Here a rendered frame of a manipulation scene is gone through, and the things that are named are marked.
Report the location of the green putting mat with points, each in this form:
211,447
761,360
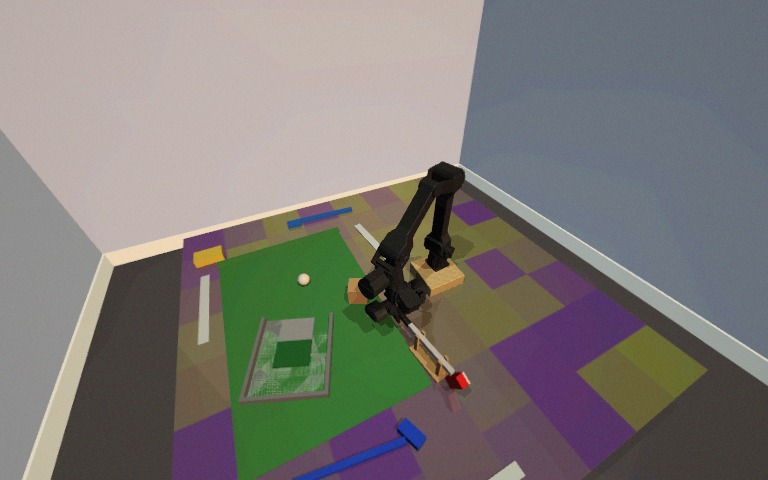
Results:
372,367

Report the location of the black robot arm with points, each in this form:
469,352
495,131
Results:
443,180

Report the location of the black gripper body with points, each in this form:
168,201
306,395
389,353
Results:
378,311

